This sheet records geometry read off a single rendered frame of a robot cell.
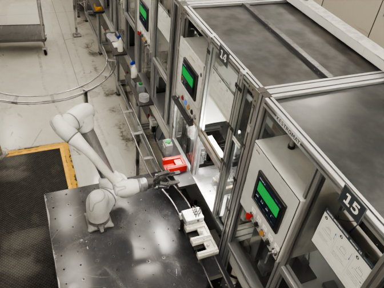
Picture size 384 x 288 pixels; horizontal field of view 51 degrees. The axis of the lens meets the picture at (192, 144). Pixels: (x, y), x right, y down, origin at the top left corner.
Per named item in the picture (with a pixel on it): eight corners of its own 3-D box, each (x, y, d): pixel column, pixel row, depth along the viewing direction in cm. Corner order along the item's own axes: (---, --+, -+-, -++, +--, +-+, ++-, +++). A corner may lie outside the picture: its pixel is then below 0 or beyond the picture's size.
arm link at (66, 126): (70, 136, 248) (84, 125, 258) (48, 116, 247) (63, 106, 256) (64, 147, 257) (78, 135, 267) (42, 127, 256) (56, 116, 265)
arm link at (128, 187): (137, 176, 258) (134, 179, 270) (113, 180, 253) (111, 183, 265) (140, 192, 256) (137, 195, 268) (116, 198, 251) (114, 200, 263)
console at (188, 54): (172, 92, 304) (176, 35, 274) (207, 88, 313) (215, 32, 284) (192, 126, 275) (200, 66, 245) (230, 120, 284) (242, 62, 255)
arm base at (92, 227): (89, 238, 281) (88, 232, 277) (83, 214, 296) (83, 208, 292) (115, 231, 287) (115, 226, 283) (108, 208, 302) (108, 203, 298)
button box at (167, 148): (162, 150, 322) (162, 139, 314) (171, 148, 325) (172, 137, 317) (164, 157, 317) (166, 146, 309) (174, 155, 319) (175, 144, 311)
